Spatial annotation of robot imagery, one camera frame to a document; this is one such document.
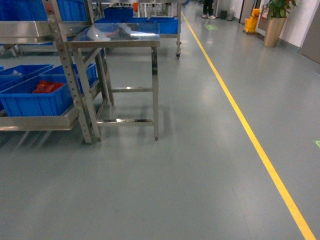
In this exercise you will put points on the stainless steel shelf rack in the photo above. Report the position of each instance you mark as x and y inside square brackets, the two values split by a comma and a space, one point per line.
[85, 75]

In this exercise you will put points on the blue plastic bin with red bags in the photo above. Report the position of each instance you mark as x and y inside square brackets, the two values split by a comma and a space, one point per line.
[20, 101]

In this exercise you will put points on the empty blue plastic bin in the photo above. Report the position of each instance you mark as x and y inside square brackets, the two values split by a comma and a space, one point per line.
[17, 74]

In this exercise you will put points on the red bubble wrap bags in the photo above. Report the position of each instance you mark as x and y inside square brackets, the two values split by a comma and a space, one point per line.
[47, 87]

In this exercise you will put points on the yellow mop bucket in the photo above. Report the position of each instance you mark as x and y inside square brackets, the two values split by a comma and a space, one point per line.
[251, 23]

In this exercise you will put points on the potted plant in gold pot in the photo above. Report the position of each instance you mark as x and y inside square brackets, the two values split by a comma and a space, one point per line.
[277, 11]

